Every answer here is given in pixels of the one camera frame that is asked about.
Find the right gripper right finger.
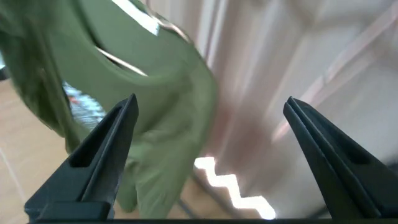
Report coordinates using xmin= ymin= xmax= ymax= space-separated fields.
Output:
xmin=282 ymin=95 xmax=398 ymax=218

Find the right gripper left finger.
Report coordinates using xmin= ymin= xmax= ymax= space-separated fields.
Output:
xmin=24 ymin=93 xmax=140 ymax=220

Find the green printed shirt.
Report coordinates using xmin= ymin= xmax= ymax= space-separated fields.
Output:
xmin=0 ymin=0 xmax=218 ymax=220

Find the beige curtain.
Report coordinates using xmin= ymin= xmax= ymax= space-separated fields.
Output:
xmin=141 ymin=0 xmax=398 ymax=220

